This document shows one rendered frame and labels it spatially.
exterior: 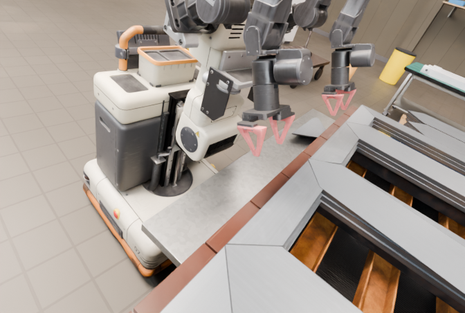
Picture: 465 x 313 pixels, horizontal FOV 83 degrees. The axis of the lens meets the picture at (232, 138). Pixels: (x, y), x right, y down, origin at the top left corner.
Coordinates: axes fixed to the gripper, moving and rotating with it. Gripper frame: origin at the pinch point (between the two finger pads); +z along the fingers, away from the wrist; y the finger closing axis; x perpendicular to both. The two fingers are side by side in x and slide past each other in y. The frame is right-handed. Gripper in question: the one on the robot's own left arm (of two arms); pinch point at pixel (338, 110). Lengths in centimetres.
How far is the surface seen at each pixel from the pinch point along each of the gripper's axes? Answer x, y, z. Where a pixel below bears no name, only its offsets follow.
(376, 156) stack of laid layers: -8.2, 19.8, 22.6
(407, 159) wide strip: -18.0, 26.2, 24.1
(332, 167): -3.2, -12.3, 16.5
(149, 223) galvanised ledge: 28, -62, 21
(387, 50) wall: 158, 758, -2
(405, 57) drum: 77, 541, 7
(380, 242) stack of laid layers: -21.2, -24.1, 29.5
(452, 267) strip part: -36, -19, 33
